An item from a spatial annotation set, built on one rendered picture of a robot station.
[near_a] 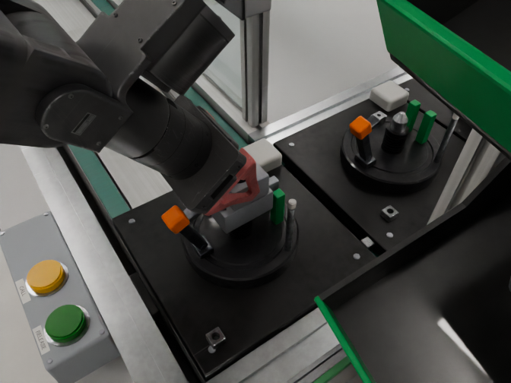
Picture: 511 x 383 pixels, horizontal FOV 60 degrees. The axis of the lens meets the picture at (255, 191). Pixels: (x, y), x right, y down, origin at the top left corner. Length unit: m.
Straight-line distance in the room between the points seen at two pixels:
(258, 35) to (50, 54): 0.41
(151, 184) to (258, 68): 0.24
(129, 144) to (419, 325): 0.22
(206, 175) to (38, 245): 0.30
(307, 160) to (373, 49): 0.54
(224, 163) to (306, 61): 0.71
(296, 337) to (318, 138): 0.31
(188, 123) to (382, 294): 0.20
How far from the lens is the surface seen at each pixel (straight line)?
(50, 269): 0.58
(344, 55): 1.09
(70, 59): 0.26
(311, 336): 0.51
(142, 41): 0.30
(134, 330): 0.53
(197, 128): 0.37
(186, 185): 0.39
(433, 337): 0.25
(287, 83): 0.98
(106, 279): 0.57
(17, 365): 0.67
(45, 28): 0.28
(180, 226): 0.45
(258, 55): 0.64
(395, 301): 0.25
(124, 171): 0.73
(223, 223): 0.47
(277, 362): 0.50
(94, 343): 0.53
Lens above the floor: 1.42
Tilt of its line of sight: 48 degrees down
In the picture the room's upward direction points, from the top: straight up
